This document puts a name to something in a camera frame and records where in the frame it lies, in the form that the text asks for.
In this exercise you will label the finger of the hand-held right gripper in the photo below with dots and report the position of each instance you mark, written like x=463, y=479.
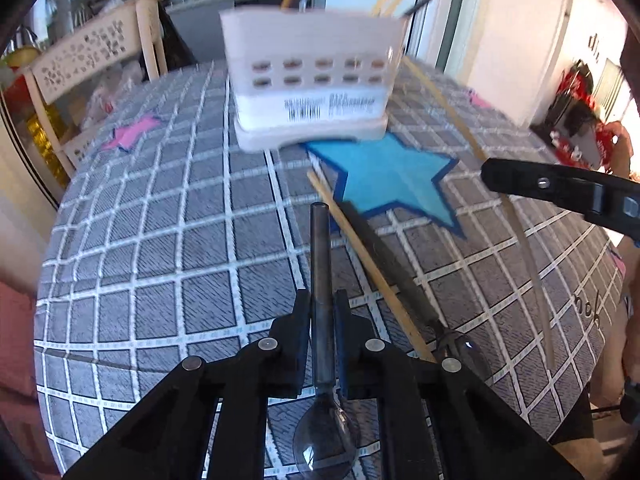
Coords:
x=540, y=180

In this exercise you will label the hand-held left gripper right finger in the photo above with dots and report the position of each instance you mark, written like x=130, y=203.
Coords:
x=342, y=345

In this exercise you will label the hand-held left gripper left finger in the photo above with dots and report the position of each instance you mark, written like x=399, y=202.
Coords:
x=300, y=345

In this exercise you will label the white plastic utensil holder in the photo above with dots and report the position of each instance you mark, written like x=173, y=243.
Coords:
x=310, y=40

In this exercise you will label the red and black bag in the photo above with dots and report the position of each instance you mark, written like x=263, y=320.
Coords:
x=580, y=110

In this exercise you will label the person's leg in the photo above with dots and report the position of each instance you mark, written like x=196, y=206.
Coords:
x=607, y=360

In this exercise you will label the pink plastic stool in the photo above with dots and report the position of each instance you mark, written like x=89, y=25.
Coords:
x=15, y=340

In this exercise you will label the clear plastic bag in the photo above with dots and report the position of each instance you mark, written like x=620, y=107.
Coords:
x=112, y=95

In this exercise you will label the yellow oil bottle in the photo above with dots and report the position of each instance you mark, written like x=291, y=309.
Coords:
x=45, y=145

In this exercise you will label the beige plastic storage cart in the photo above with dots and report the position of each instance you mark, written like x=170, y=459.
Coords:
x=80, y=60

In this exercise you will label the red basin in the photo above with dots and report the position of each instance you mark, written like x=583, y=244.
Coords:
x=12, y=77

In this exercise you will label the yellow basin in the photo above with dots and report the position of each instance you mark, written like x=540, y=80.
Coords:
x=20, y=55

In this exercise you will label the dark wall ornament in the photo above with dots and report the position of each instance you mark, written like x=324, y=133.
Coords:
x=595, y=47

